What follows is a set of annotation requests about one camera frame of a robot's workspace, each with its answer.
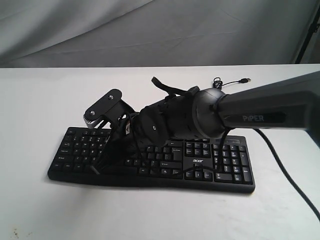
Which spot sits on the grey fabric backdrop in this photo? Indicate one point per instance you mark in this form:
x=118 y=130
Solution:
x=151 y=33

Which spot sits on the black Acer keyboard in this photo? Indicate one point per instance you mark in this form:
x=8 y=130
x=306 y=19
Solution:
x=197 y=164

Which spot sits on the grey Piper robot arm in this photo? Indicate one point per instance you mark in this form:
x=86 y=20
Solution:
x=210 y=113

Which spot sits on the black stand pole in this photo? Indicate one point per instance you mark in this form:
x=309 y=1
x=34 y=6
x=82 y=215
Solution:
x=313 y=28

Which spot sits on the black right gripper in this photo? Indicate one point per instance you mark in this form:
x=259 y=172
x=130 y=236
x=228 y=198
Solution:
x=132 y=132

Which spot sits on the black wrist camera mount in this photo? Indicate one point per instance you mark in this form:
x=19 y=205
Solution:
x=105 y=107

